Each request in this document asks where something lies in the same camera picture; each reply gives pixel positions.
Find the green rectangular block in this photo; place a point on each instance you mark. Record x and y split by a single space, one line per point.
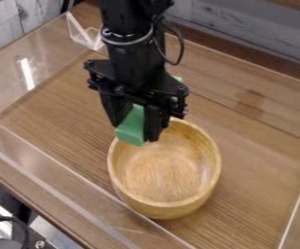
167 97

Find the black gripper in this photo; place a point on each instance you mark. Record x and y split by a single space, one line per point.
134 67

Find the brown wooden bowl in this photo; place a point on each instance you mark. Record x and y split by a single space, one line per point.
166 178

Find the clear acrylic tray wall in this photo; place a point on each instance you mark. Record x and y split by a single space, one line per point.
79 208

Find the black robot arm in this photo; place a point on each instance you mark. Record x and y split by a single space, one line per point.
135 21

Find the clear acrylic corner bracket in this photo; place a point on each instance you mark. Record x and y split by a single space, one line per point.
85 36

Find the black table clamp bracket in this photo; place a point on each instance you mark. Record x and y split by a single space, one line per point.
27 238

